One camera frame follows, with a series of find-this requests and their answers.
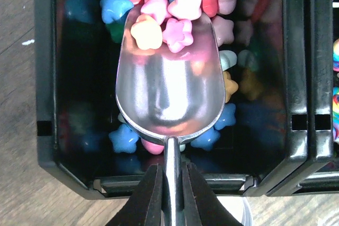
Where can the pile of rainbow lollipops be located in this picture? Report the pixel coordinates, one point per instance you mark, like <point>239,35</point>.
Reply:
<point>335,71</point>

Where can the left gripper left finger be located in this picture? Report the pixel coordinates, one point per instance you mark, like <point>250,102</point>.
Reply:
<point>144,207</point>

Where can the round metal jar lid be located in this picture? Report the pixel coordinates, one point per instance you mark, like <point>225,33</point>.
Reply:
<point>238,207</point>

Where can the black three-compartment candy tray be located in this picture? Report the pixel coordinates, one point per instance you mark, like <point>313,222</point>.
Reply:
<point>244,86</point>

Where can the metal candy scoop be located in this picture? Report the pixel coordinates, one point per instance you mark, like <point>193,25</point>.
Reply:
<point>171,98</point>

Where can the pile of star candies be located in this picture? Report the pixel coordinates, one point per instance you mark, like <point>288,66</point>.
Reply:
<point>95,29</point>

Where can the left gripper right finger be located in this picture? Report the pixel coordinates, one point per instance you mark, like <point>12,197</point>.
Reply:
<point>201,206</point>

